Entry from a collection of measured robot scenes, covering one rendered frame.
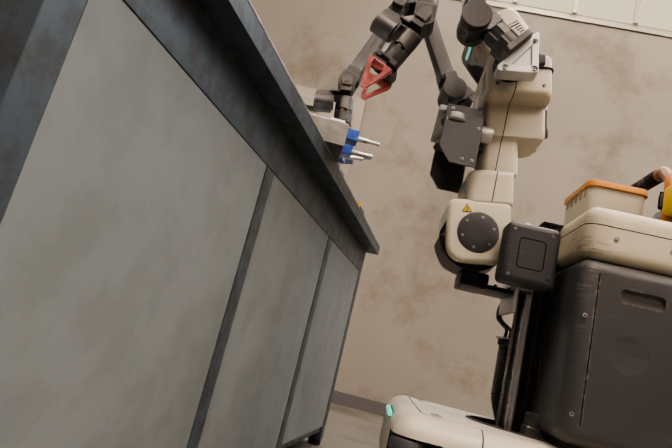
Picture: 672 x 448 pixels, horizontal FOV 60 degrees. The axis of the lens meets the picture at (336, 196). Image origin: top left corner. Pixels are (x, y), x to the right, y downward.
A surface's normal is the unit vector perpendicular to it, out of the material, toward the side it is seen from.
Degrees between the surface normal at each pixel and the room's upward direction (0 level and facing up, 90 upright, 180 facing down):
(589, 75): 90
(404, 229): 90
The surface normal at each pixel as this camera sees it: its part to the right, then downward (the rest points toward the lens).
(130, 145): 0.96, 0.18
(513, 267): -0.06, -0.26
